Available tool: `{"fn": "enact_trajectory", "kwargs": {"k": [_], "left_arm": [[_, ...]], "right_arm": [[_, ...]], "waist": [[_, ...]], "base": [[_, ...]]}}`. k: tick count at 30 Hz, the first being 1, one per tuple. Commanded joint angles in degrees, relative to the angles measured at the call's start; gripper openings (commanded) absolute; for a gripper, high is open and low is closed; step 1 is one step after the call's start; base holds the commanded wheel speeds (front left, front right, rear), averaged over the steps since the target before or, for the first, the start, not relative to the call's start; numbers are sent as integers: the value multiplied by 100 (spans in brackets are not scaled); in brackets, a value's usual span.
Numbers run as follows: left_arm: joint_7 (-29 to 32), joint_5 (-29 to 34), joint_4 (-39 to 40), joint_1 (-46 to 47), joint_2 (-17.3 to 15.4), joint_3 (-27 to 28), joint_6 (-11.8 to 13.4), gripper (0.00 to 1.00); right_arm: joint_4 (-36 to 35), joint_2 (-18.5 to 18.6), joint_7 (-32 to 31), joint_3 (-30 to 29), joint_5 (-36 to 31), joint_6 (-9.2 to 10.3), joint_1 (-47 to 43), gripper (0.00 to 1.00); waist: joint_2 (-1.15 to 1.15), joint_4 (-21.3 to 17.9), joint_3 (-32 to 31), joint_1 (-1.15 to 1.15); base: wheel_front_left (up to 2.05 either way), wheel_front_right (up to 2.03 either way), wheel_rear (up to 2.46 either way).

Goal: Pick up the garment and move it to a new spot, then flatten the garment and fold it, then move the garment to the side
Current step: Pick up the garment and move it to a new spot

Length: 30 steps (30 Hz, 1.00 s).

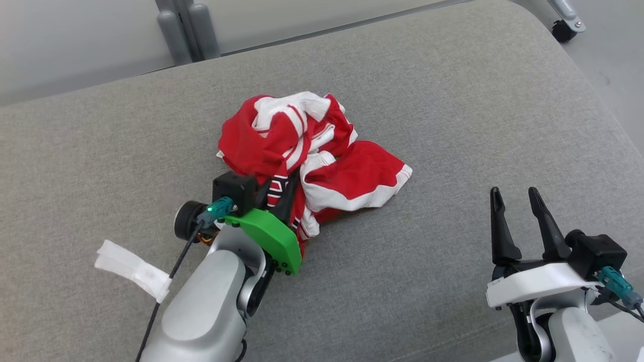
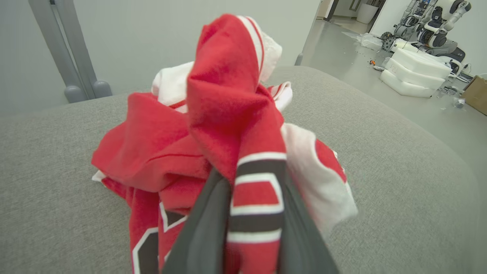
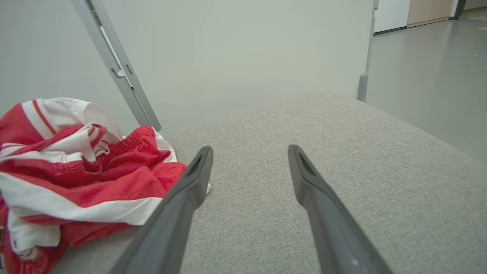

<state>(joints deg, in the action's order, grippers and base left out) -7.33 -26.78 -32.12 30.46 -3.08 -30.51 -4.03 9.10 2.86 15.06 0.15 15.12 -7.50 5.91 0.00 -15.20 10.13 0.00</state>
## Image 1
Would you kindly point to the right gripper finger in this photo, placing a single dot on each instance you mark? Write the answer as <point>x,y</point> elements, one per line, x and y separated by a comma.
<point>552,239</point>
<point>503,241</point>

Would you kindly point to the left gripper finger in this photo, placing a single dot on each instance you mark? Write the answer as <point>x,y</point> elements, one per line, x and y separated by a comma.
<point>289,203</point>
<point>262,196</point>

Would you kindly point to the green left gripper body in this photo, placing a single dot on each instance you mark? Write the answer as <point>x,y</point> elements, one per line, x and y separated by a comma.
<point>269,236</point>

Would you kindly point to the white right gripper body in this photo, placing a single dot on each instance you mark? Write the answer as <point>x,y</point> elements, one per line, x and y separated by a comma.
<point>538,284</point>

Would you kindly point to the red white jersey top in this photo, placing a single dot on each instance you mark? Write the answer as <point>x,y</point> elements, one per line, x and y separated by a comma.
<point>251,146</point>

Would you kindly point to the red white shorts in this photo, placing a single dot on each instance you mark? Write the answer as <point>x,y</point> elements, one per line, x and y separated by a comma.
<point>362,176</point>

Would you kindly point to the white tape tag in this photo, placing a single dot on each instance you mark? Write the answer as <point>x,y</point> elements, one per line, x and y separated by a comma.
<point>131,269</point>

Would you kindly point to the black caster wheel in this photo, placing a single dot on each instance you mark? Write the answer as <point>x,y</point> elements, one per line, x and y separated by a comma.
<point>562,31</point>

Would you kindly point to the grey stand leg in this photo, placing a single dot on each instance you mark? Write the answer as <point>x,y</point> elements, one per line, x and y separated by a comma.
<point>566,10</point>

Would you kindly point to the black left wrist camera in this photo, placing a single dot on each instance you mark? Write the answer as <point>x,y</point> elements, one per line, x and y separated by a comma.
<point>234,191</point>

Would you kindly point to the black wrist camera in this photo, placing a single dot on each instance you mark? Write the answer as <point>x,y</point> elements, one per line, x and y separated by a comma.
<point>598,254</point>
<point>234,191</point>

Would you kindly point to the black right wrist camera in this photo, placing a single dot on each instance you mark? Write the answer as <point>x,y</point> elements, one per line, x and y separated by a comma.
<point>598,254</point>

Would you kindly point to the grey partition post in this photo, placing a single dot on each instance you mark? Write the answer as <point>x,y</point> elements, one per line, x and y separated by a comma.
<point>188,30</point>

